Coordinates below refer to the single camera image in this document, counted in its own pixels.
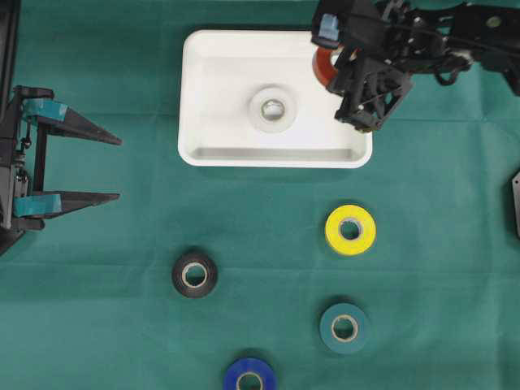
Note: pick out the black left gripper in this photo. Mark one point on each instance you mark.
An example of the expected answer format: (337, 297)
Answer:
(59, 120)

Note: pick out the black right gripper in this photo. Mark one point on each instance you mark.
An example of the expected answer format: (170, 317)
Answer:
(373, 82)

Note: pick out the red tape roll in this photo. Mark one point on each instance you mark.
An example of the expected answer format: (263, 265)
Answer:
(323, 68)

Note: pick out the white tape roll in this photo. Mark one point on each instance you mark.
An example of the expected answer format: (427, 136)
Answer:
(272, 109)

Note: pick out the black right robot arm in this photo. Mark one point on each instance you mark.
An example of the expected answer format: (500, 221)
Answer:
(488, 35)

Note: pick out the white plastic case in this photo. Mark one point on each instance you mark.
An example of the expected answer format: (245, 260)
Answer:
(222, 69)

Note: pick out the yellow tape roll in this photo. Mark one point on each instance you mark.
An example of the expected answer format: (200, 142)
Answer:
(350, 230)

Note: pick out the black tape roll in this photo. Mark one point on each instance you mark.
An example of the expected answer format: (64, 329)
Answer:
(194, 276)

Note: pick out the green tape roll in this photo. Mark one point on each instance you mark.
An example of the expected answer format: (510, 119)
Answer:
(344, 328)

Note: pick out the blue tape roll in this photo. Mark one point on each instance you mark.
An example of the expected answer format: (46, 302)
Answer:
(250, 366)

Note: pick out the black plate at right edge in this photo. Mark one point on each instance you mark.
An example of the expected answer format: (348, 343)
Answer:
(510, 195)

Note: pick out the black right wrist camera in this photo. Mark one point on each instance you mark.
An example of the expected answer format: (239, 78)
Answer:
(347, 23)

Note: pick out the black frame at left edge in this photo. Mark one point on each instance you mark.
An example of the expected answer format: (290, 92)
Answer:
(10, 17)

